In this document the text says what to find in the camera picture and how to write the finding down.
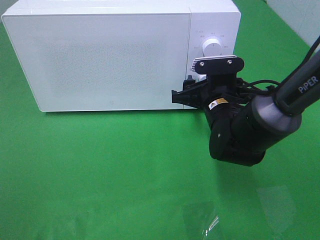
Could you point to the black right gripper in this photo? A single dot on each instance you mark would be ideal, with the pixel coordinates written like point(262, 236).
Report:
point(219, 94)

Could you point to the white microwave knob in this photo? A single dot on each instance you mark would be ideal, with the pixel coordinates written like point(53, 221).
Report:
point(212, 47)
point(200, 77)

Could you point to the white microwave door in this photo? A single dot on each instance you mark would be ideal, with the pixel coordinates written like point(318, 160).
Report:
point(101, 62)

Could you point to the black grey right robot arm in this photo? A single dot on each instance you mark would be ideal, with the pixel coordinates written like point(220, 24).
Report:
point(245, 120)

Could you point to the white microwave oven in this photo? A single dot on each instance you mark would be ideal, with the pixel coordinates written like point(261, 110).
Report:
point(207, 18)

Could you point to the green table mat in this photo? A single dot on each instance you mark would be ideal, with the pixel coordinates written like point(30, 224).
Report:
point(144, 175)

